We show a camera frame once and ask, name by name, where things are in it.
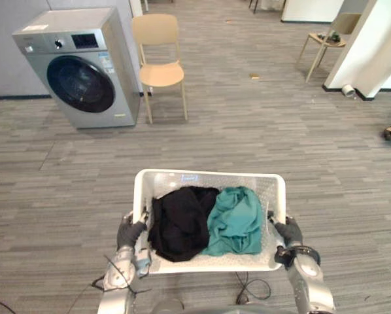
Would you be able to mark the white plastic laundry basket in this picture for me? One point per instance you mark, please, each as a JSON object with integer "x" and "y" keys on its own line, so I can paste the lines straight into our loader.
{"x": 208, "y": 258}

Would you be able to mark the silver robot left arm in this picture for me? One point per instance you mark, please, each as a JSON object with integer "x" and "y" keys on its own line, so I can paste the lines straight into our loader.
{"x": 119, "y": 281}

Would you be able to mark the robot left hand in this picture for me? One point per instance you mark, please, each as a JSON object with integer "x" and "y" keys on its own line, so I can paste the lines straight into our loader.
{"x": 127, "y": 233}

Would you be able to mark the beige plastic chair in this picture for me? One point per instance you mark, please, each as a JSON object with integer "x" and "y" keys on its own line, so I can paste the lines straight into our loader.
{"x": 161, "y": 70}

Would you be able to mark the grey robot torso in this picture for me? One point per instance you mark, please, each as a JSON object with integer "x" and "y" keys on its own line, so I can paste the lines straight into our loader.
{"x": 221, "y": 309}

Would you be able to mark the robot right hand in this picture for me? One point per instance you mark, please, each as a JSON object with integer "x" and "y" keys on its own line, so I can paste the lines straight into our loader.
{"x": 291, "y": 230}

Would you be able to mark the beige chair with items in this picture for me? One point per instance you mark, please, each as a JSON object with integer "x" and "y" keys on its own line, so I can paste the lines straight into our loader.
{"x": 326, "y": 42}

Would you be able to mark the dark items on chair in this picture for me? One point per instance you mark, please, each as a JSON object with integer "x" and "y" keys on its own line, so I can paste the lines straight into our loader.
{"x": 331, "y": 36}

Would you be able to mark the teal garment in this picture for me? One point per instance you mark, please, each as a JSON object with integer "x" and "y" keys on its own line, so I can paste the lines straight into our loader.
{"x": 236, "y": 222}

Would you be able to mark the white tape roll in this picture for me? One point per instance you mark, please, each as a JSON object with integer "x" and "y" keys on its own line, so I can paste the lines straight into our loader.
{"x": 348, "y": 89}

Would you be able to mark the small brown floor scrap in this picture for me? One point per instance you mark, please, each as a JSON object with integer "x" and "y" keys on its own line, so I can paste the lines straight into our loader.
{"x": 254, "y": 76}

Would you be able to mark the silver front-load washing machine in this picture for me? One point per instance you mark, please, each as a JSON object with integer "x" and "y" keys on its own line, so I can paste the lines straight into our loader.
{"x": 81, "y": 68}

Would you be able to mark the black garment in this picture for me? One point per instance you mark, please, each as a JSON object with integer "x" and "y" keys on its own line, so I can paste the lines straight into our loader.
{"x": 179, "y": 225}

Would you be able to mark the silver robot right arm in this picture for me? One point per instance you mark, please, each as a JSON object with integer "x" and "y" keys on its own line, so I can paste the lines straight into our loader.
{"x": 308, "y": 278}

